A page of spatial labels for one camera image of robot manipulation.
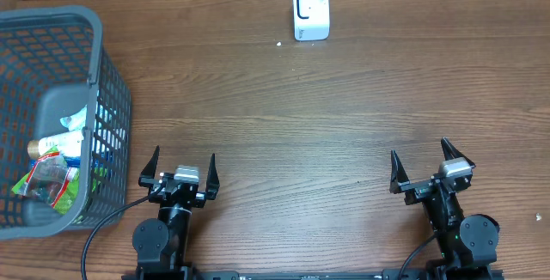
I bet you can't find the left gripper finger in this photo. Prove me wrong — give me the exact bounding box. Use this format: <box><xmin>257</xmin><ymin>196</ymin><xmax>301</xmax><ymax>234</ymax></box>
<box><xmin>205</xmin><ymin>154</ymin><xmax>220</xmax><ymax>200</ymax></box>
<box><xmin>140</xmin><ymin>145</ymin><xmax>160</xmax><ymax>178</ymax></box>

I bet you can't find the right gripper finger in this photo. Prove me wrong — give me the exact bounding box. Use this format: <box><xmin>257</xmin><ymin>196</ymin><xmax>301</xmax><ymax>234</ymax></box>
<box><xmin>440</xmin><ymin>137</ymin><xmax>475</xmax><ymax>168</ymax></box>
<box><xmin>389</xmin><ymin>149</ymin><xmax>410</xmax><ymax>193</ymax></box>

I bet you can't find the blue snack packet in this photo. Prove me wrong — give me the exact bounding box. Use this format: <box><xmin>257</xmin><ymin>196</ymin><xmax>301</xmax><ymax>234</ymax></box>
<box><xmin>28</xmin><ymin>153</ymin><xmax>113</xmax><ymax>182</ymax></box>

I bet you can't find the white tube with gold cap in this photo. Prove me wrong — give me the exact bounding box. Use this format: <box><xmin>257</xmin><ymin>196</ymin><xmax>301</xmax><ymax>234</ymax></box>
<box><xmin>27</xmin><ymin>130</ymin><xmax>84</xmax><ymax>160</ymax></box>

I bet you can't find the teal white snack packet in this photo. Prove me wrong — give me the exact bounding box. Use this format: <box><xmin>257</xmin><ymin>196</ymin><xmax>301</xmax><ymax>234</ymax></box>
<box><xmin>59</xmin><ymin>104</ymin><xmax>113</xmax><ymax>131</ymax></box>

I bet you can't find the green clear snack bag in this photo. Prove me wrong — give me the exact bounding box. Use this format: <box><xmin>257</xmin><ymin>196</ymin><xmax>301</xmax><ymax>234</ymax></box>
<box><xmin>11</xmin><ymin>147</ymin><xmax>80</xmax><ymax>215</ymax></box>

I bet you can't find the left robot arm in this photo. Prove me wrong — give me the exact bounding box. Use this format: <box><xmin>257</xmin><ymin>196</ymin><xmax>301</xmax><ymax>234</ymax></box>
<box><xmin>121</xmin><ymin>148</ymin><xmax>220</xmax><ymax>280</ymax></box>

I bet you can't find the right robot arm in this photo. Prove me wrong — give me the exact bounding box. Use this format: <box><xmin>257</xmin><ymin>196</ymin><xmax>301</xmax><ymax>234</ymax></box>
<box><xmin>389</xmin><ymin>137</ymin><xmax>503</xmax><ymax>279</ymax></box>

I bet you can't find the white barcode scanner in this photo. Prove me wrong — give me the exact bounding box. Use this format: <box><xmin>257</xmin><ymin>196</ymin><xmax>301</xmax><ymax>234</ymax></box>
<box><xmin>292</xmin><ymin>0</ymin><xmax>330</xmax><ymax>41</ymax></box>

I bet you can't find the grey plastic mesh basket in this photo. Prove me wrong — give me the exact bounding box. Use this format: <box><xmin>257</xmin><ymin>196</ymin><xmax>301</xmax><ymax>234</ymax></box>
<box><xmin>1</xmin><ymin>6</ymin><xmax>131</xmax><ymax>240</ymax></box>

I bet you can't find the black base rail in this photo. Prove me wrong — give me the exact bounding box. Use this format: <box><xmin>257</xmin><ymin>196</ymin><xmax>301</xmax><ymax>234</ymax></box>
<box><xmin>191</xmin><ymin>269</ymin><xmax>504</xmax><ymax>280</ymax></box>

